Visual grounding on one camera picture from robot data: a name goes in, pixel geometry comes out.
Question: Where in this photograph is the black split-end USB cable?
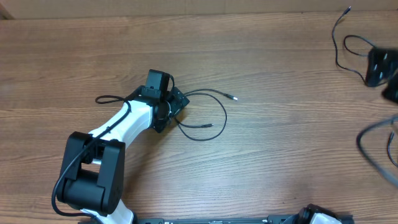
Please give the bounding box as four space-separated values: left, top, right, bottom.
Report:
173 88 239 142

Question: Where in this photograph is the black long USB cable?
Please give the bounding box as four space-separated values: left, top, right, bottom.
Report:
331 6 379 85

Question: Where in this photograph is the black short USB cable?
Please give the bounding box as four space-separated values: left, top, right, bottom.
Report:
386 131 398 169

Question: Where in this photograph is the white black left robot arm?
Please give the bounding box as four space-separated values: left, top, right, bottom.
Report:
51 70 189 223

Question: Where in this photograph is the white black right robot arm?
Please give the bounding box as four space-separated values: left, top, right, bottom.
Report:
279 75 397 224

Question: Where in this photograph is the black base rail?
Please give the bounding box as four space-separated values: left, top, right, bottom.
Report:
133 215 295 224

